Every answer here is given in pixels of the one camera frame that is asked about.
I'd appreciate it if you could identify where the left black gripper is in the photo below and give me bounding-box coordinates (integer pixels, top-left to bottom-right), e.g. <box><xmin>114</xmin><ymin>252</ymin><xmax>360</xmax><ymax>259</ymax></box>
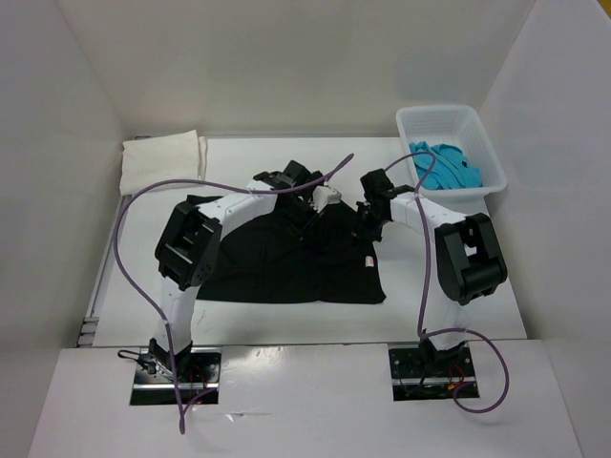
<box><xmin>277</xmin><ymin>198</ymin><xmax>327</xmax><ymax>251</ymax></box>

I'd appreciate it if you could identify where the black t shirt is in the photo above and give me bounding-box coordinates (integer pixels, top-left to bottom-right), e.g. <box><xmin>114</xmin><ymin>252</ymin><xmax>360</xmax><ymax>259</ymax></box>
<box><xmin>198</xmin><ymin>194</ymin><xmax>386</xmax><ymax>304</ymax></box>

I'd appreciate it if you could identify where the white t shirt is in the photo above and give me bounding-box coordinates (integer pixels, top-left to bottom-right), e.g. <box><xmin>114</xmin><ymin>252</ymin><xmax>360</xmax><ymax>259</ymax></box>
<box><xmin>119</xmin><ymin>130</ymin><xmax>207</xmax><ymax>196</ymax></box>

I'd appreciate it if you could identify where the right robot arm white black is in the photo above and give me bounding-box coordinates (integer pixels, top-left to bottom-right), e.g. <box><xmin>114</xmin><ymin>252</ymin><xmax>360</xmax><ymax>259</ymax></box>
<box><xmin>354</xmin><ymin>169</ymin><xmax>508</xmax><ymax>375</ymax></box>

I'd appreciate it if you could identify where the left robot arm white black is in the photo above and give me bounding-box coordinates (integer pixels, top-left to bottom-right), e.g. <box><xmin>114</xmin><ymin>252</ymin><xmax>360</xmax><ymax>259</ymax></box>
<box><xmin>149</xmin><ymin>160</ymin><xmax>341</xmax><ymax>382</ymax></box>

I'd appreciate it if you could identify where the cyan t shirt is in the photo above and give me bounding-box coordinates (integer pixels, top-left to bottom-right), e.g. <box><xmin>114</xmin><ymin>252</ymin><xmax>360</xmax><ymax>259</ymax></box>
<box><xmin>409</xmin><ymin>141</ymin><xmax>483</xmax><ymax>191</ymax></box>

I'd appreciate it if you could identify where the white plastic basket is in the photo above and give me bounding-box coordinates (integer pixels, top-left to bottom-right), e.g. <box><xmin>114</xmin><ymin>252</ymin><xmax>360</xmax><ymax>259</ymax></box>
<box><xmin>395</xmin><ymin>105</ymin><xmax>507</xmax><ymax>202</ymax></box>

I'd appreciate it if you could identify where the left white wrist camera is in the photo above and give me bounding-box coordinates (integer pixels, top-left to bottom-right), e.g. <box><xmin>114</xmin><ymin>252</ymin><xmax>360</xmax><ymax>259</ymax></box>
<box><xmin>311</xmin><ymin>186</ymin><xmax>342</xmax><ymax>213</ymax></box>

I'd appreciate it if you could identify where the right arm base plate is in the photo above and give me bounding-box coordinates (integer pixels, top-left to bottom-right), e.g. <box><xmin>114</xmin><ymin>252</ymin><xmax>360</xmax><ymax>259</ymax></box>
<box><xmin>389</xmin><ymin>344</ymin><xmax>480</xmax><ymax>402</ymax></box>

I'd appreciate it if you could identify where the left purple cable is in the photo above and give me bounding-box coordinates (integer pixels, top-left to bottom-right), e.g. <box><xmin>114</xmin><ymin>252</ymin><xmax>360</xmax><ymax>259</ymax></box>
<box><xmin>111</xmin><ymin>152</ymin><xmax>356</xmax><ymax>436</ymax></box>

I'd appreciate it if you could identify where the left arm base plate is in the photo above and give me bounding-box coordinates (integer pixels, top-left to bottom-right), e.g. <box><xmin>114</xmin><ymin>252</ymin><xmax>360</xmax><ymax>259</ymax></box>
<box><xmin>117</xmin><ymin>347</ymin><xmax>221</xmax><ymax>406</ymax></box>

